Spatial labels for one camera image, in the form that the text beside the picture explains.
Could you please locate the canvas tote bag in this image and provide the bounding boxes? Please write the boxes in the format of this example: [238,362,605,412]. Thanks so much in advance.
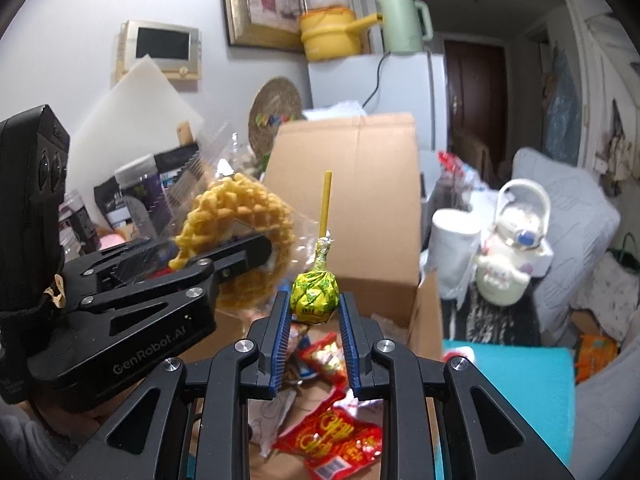
[595,100,640,196]

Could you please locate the blue canvas painting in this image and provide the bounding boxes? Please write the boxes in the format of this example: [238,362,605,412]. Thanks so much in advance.
[542,50,584,166]

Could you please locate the gold framed picture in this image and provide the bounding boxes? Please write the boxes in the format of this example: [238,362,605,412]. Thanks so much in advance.
[221,0,307,52]

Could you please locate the cream wall intercom panel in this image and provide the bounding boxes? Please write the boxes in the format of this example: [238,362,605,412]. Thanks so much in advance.
[116,20,202,82]

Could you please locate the green electric kettle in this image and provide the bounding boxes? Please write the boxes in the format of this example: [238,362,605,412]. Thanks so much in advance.
[376,0,433,55]

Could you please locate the white floral cloth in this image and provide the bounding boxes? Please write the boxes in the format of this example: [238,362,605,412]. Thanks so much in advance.
[572,255,640,341]

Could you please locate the brown cardboard box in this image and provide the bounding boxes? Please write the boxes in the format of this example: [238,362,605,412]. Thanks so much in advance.
[190,112,443,480]

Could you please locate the red snack bag yellow print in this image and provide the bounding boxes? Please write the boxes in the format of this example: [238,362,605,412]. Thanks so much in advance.
[272,407,383,480]

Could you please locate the grey cushioned chair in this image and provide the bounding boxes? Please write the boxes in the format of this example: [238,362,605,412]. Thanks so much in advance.
[570,375,640,480]

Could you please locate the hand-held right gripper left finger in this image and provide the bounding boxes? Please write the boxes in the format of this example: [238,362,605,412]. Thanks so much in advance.
[60,291,293,480]

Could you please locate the clear jar dark contents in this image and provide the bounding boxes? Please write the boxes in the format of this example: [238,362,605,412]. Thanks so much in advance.
[60,190,98,256]

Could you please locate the dark plastic bag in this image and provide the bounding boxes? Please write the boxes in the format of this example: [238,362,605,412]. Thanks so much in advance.
[435,152,476,207]

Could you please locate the white tray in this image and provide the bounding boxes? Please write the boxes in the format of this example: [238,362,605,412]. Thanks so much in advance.
[537,237,555,276]

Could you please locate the red and white snack packet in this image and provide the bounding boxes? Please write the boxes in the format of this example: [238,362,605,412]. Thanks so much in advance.
[300,332,349,387]

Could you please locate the green basket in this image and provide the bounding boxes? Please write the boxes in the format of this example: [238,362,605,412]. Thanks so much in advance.
[620,235,640,267]

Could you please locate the person's left forearm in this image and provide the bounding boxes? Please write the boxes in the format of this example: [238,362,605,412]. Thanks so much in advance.
[0,390,146,480]

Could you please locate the woven round trivet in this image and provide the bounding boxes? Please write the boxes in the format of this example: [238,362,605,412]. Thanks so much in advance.
[248,77,304,154]

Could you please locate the yellow pot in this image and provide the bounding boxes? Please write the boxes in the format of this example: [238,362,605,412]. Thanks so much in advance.
[299,7,383,62]

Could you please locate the grey quilted cushion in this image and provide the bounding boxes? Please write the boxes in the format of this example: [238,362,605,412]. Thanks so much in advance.
[512,147,622,331]

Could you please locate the white foam board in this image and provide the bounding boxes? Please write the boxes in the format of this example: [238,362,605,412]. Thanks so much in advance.
[67,57,206,196]

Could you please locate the white fridge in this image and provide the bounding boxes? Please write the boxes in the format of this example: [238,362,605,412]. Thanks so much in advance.
[307,52,448,153]

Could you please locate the white teapot shaped bottle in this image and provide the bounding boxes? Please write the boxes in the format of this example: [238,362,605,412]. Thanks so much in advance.
[474,179,551,307]

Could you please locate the dark wooden door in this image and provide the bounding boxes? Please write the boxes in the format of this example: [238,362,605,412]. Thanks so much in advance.
[444,40,503,161]

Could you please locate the black power cable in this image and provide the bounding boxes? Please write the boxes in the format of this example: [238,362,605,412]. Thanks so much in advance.
[362,52,392,111]

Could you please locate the tall labelled jar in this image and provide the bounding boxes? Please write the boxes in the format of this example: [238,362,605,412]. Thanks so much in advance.
[115,155,162,211]

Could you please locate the orange packet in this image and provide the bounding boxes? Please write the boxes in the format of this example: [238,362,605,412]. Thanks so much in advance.
[575,335,619,384]

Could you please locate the yellow waffle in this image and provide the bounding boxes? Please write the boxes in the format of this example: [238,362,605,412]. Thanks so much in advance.
[167,120,321,311]

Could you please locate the red patterned packet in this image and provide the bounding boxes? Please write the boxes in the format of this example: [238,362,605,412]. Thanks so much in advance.
[442,347,476,367]

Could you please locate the white snack packet grey print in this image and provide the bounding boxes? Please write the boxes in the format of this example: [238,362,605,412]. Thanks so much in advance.
[250,389,297,457]

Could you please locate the black snack bag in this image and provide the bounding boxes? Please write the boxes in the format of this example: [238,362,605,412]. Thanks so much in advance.
[95,177,131,227]
[155,145,202,196]

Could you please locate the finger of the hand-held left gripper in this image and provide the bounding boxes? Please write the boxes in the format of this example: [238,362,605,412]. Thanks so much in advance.
[64,237,177,288]
[77,232,274,318]

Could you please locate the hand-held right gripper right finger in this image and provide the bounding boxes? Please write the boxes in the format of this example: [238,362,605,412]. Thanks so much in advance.
[338,292,571,480]

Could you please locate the white papers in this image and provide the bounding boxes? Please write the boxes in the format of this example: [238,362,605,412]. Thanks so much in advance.
[302,102,368,122]

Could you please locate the white cup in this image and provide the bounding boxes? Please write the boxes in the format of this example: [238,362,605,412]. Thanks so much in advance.
[431,208,482,286]

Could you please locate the green lollipop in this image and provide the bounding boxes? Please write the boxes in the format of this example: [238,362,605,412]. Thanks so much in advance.
[290,171,341,323]

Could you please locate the black side table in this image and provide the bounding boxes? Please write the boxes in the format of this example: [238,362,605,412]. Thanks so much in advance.
[442,285,541,347]

